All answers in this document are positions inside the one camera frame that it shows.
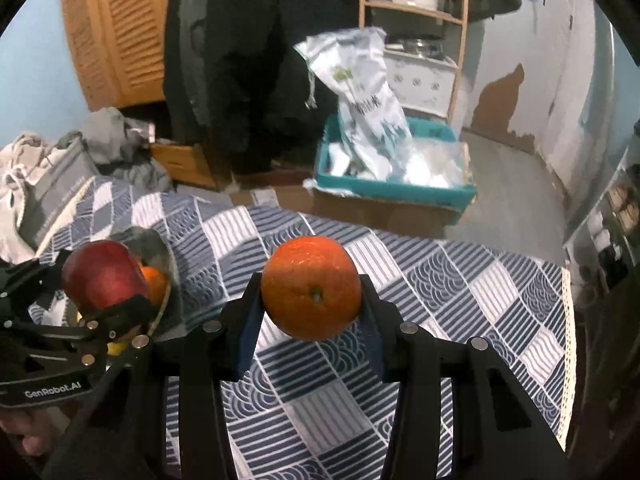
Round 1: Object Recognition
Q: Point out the white patterned box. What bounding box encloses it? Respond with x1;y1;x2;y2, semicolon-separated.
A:
384;50;458;119

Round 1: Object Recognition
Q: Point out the beige blanket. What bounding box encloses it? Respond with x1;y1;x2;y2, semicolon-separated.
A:
1;132;66;263

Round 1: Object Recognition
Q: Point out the clear plastic bag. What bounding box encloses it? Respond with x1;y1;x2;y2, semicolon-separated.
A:
399;138;473;190

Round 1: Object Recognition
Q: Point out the wooden drawer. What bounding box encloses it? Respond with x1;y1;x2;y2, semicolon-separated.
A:
150;143;218;190

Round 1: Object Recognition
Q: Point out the large cardboard box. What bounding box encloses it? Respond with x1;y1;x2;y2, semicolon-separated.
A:
274;184;459;240

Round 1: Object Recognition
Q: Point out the teal tray box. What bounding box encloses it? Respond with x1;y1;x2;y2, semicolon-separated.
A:
314;115;476;224

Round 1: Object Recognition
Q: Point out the wooden shelf rack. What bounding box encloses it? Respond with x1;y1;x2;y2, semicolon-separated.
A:
358;0;469;124

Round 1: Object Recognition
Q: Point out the orange tangerine with stem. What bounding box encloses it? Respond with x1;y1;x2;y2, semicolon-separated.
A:
260;235;362;341

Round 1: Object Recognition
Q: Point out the white floral plastic bag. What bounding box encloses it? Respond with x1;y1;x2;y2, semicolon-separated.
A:
294;27;411;181

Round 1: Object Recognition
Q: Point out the black hanging coat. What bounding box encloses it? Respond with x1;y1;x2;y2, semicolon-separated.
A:
164;0;359;176

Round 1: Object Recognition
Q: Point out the blue white patterned tablecloth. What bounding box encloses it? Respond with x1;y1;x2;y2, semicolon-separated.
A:
39;177;576;479

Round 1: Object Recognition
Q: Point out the small cardboard box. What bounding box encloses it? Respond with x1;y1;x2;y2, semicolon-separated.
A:
226;168;314;212

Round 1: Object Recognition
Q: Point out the red apple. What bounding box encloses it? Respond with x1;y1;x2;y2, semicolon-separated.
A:
62;240;149;315

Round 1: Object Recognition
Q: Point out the small tangerine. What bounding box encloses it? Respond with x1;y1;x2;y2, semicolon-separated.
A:
140;266;170;308

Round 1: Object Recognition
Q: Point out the person's left hand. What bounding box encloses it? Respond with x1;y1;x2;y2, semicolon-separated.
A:
1;406;70;456

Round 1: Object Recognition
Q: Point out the steel pot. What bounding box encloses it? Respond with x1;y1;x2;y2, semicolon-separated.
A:
385;37;445;60

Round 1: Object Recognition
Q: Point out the grey clothes pile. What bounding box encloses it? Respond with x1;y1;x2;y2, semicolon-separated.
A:
55;107;174;192

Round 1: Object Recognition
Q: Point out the dark glass fruit plate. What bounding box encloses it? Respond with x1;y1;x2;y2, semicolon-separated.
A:
29;225;182;356

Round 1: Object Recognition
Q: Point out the shoe rack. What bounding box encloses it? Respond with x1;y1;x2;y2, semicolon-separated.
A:
564;128;639;311

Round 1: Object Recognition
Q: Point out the wooden louvered wardrobe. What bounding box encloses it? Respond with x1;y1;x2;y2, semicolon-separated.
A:
61;0;168;112

